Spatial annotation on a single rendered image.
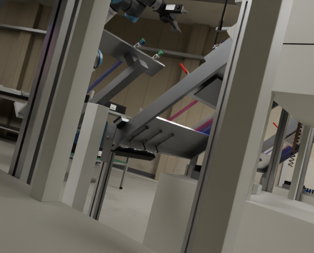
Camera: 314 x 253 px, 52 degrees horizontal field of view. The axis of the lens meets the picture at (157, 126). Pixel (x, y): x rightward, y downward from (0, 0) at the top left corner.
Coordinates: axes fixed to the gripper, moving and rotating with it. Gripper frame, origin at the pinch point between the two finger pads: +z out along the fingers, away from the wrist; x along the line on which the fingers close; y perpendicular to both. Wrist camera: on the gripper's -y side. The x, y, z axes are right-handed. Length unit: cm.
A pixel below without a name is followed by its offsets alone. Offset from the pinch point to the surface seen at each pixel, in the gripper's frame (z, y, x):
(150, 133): -9, -11, 72
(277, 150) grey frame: 51, -44, 59
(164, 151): 11, -2, 76
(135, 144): -14, -8, 80
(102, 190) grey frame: -25, -10, 105
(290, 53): -15, -82, 43
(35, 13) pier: 38, 611, -218
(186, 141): 22, -4, 66
